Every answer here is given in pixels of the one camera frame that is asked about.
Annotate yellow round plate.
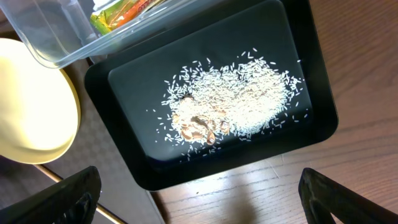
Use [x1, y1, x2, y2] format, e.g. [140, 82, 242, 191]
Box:
[1, 38, 81, 164]

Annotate right bamboo chopstick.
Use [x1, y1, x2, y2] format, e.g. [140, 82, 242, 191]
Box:
[35, 164, 124, 223]

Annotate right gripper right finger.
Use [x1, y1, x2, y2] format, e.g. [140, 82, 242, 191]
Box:
[298, 168, 397, 224]

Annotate green orange snack wrapper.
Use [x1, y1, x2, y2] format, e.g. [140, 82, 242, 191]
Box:
[90, 0, 164, 35]

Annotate black rectangular tray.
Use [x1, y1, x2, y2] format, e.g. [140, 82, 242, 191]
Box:
[85, 1, 338, 191]

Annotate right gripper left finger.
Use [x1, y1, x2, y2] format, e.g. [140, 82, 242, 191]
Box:
[1, 166, 101, 224]

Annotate rice and food scraps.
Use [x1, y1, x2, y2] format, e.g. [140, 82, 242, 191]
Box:
[141, 51, 309, 163]

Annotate brown serving tray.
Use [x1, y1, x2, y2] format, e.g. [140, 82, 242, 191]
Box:
[1, 60, 165, 223]

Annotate clear plastic waste bin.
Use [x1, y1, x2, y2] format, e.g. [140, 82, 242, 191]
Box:
[1, 0, 219, 68]

